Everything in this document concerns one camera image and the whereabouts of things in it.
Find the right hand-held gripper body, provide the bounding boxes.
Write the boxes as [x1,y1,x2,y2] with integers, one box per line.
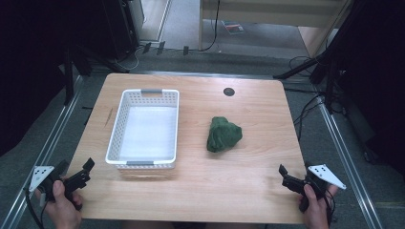
[298,163,348,214]

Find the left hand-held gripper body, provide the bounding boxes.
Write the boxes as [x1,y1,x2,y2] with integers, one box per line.
[28,159,84,202]

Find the person's left hand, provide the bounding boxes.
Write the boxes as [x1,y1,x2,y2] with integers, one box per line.
[34,179,84,229]

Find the person's right hand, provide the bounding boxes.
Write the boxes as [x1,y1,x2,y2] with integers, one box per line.
[298,183,339,229]

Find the white perforated plastic basket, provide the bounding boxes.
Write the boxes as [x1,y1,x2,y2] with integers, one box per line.
[105,88,181,170]

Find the dark green crumpled cloth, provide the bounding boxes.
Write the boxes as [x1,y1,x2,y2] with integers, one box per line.
[205,115,244,154]

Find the black metal stand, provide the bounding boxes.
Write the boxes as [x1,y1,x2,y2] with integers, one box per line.
[62,37,131,107]

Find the black tripod stand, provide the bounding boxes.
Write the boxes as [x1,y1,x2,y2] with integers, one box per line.
[272,37,343,115]

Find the black curtain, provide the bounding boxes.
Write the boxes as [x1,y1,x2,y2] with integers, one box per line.
[321,0,405,176]
[0,0,141,157]

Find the red and grey booklet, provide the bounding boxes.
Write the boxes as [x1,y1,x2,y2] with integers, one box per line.
[222,20,245,35]

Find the silver metal floor rail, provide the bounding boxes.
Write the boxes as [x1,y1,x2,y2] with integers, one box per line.
[313,92,384,229]
[0,74,85,229]

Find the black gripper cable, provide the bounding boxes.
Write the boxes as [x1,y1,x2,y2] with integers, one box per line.
[323,188,338,225]
[23,186,49,229]

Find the black floor cables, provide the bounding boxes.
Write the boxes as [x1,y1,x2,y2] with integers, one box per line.
[288,55,332,141]

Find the white floor cable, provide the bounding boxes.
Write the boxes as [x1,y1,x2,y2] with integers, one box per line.
[115,44,143,72]

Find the light wooden furniture frame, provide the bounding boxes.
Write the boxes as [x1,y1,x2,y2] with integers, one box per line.
[198,0,353,59]

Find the black hanging cable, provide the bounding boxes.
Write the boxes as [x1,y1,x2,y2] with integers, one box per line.
[202,0,222,52]

